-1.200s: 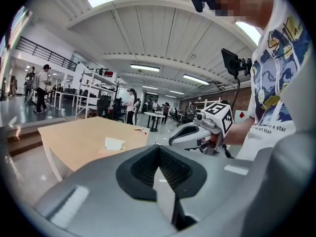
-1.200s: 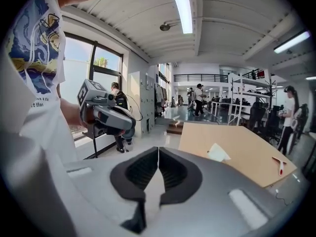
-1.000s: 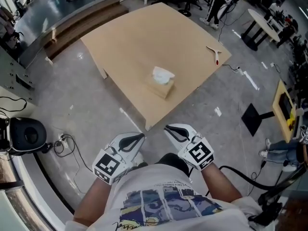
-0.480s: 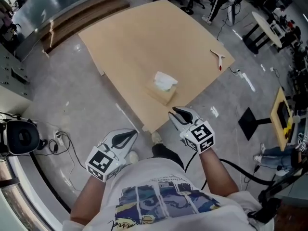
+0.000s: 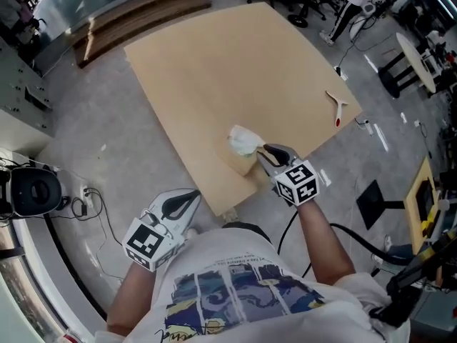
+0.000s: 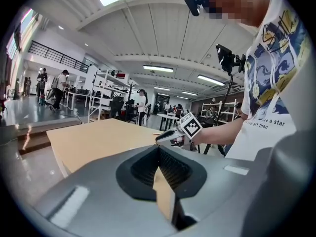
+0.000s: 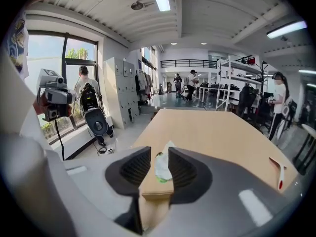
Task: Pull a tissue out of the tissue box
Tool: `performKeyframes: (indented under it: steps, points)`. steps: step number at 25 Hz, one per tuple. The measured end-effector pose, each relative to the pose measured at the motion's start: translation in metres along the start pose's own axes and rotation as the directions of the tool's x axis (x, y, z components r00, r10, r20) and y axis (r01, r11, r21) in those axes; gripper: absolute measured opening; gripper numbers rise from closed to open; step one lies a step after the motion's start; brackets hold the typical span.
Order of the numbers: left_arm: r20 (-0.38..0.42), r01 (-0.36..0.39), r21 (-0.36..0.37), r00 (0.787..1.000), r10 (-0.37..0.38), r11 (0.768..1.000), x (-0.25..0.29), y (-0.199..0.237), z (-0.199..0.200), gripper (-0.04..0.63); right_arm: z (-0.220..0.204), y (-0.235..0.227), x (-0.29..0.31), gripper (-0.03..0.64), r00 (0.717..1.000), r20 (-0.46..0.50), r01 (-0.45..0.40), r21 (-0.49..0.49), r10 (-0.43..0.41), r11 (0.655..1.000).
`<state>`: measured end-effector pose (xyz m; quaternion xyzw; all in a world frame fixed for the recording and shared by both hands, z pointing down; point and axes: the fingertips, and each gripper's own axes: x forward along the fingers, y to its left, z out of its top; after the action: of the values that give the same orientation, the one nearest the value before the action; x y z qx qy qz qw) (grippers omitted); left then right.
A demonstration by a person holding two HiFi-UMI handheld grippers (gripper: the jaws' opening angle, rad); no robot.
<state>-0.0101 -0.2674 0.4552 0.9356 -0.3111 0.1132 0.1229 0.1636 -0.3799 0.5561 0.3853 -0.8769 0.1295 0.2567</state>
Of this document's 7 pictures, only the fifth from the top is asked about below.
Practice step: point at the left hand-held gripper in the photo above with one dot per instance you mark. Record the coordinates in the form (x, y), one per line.
(143, 243)

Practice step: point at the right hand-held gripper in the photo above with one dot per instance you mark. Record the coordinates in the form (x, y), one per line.
(298, 184)

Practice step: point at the white cloth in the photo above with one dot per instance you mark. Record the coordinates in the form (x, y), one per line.
(244, 139)

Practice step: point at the person's right forearm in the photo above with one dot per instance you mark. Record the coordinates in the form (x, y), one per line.
(321, 241)

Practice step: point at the person's left forearm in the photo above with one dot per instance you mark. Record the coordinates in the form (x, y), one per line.
(132, 295)

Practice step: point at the person's black trousers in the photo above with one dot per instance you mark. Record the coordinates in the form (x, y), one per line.
(250, 229)

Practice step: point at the person in white printed shirt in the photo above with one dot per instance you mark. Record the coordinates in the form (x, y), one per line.
(232, 263)

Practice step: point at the white T-shaped scraper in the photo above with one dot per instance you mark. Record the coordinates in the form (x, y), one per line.
(337, 102)

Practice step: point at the white power strip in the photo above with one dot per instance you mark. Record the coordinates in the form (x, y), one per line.
(364, 125)
(88, 197)
(341, 73)

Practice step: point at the wooden table with white legs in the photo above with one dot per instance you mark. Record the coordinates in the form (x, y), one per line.
(232, 66)

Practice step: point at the black square-base floor stand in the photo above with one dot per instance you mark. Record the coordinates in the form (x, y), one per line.
(373, 204)

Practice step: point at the white-rimmed black round pod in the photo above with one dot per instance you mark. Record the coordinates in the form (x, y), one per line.
(35, 191)

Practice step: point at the black office chair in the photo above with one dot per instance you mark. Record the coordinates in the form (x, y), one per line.
(300, 20)

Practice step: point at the round white table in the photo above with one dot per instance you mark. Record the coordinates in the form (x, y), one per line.
(414, 54)

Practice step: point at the grey locker cabinet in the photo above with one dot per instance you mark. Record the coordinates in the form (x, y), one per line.
(21, 95)

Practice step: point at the wooden stage steps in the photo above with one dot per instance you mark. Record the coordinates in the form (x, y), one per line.
(143, 9)

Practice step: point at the yellow wooden frame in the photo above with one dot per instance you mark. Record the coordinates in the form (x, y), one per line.
(416, 198)

